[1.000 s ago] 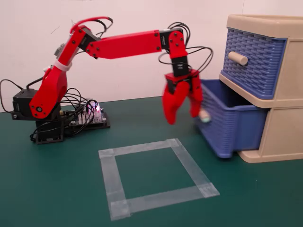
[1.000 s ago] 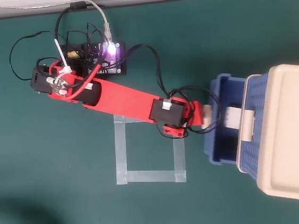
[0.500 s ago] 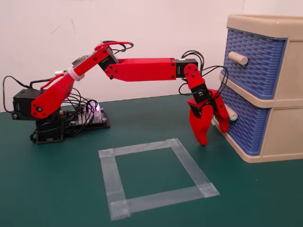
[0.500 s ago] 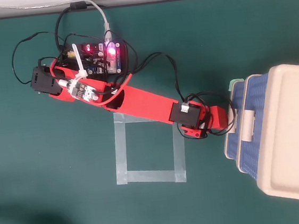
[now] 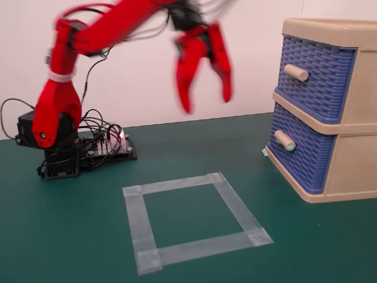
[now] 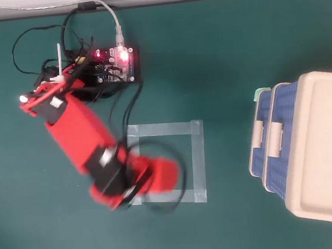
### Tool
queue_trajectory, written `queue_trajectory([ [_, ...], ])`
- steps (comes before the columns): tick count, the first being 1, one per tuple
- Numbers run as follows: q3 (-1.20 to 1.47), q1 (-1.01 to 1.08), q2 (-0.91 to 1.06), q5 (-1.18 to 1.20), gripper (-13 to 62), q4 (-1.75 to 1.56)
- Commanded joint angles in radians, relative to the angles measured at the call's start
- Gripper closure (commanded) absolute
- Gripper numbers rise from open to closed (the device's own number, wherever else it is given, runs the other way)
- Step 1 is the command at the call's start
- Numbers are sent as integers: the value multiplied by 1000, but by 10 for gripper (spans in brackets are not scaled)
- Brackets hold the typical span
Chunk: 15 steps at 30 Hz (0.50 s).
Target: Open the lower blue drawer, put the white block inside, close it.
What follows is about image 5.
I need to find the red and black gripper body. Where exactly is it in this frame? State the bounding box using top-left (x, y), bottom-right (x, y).
top-left (166, 0), bottom-right (220, 45)

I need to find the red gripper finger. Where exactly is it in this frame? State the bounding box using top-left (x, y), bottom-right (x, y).
top-left (206, 21), bottom-right (234, 104)
top-left (173, 26), bottom-right (209, 116)

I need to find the blue woven drawer taped handle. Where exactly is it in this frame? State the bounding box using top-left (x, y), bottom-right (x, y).
top-left (266, 101), bottom-right (338, 195)

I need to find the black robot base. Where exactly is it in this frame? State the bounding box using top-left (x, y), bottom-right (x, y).
top-left (15, 110), bottom-right (81, 180)

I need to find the black electronics control board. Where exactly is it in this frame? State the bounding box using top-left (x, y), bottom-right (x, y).
top-left (78, 138), bottom-right (138, 172)

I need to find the controller circuit board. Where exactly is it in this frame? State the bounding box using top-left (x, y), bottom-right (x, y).
top-left (86, 129), bottom-right (133, 157)

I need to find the clear tape strip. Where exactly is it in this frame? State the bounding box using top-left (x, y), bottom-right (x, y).
top-left (123, 185), bottom-right (164, 277)
top-left (122, 172), bottom-right (226, 198)
top-left (137, 231), bottom-right (275, 268)
top-left (207, 172), bottom-right (275, 248)

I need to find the blue woven drawer plain handle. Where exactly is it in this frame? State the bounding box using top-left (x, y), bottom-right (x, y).
top-left (276, 34), bottom-right (359, 124)

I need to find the black gripper servo cable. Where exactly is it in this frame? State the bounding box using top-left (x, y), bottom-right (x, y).
top-left (80, 50), bottom-right (124, 139)

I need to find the white cable tie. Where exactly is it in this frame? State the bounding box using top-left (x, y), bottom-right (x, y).
top-left (47, 70), bottom-right (76, 85)

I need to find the beige plastic drawer cabinet frame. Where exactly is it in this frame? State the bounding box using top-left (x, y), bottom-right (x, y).
top-left (271, 17), bottom-right (377, 204)

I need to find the black shoulder servo cable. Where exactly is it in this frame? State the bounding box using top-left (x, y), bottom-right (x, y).
top-left (0, 98), bottom-right (38, 142)

